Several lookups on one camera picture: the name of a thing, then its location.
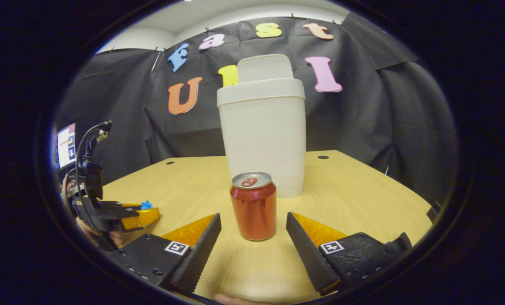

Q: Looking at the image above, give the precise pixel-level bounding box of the red pop can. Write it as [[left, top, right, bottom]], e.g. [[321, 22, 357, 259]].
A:
[[230, 171, 277, 241]]

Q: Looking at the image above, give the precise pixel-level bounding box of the wooden desktop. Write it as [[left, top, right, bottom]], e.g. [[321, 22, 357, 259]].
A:
[[102, 150, 433, 303]]

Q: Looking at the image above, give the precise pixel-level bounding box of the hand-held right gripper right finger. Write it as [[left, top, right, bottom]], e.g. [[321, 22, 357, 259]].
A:
[[286, 212, 395, 296]]

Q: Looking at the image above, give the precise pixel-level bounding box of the white desktop garbage bin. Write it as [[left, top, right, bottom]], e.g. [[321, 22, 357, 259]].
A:
[[217, 54, 306, 198]]

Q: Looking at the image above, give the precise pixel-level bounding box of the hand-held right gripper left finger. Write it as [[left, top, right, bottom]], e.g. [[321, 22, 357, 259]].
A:
[[104, 213, 222, 294]]

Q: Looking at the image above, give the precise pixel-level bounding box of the black backdrop cloth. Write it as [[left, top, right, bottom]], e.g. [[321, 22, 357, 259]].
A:
[[53, 12, 458, 204]]

